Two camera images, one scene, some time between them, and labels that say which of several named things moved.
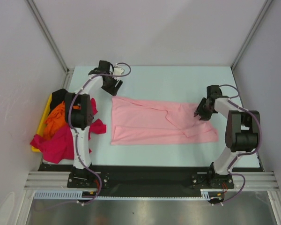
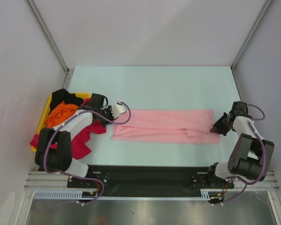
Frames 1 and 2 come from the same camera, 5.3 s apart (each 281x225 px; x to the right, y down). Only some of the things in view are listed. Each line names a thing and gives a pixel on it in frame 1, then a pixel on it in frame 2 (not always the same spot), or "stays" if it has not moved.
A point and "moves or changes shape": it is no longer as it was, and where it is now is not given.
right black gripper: (204, 116) -> (217, 128)
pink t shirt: (136, 122) moves or changes shape
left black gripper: (114, 91) -> (109, 110)
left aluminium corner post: (52, 42) stays
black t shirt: (57, 97) stays
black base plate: (118, 180) stays
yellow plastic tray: (41, 128) stays
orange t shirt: (56, 119) stays
